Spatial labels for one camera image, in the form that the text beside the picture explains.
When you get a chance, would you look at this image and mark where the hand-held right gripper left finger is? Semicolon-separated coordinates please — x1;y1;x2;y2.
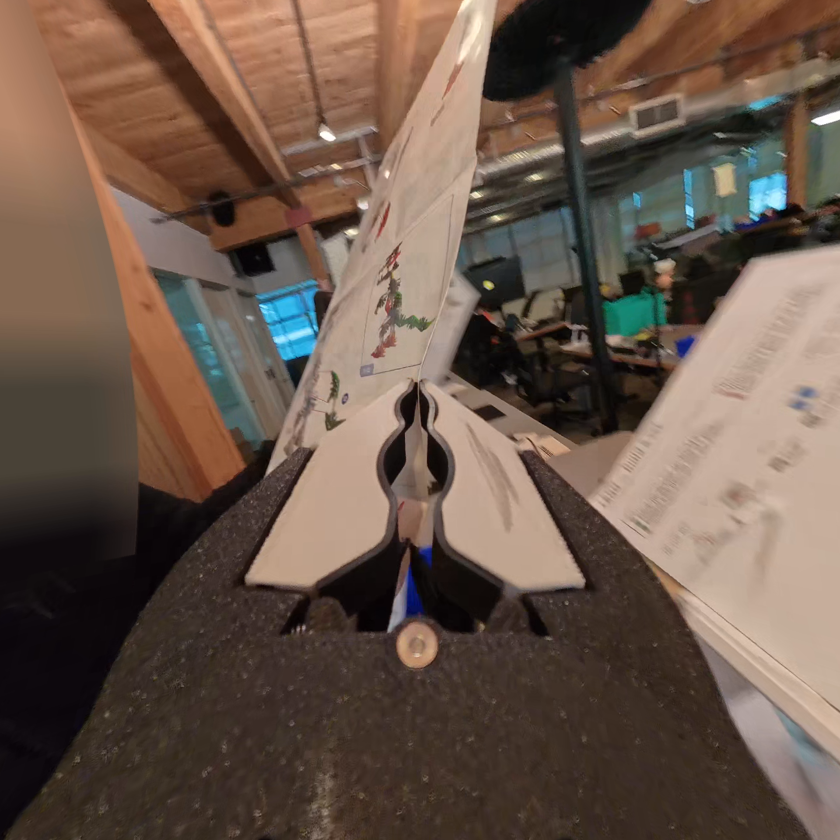
244;381;421;616

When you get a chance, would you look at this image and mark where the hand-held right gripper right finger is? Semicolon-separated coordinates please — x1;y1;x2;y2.
419;381;586;632

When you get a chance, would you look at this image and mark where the toy instruction sheet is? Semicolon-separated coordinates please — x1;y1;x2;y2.
266;0;500;526

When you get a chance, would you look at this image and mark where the wooden table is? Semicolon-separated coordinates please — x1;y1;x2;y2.
517;320;685;376

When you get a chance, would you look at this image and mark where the laminated instruction card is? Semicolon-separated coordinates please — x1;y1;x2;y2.
587;243;840;713

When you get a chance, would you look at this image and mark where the green bag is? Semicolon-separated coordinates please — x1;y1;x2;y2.
602;289;668;337

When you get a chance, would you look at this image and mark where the black pole stand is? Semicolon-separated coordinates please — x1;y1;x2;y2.
482;0;657;435

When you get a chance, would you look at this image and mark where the white ceiling vent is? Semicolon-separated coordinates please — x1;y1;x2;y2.
629;93;685;137

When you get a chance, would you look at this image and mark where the silver air duct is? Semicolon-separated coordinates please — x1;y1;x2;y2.
474;66;840;185

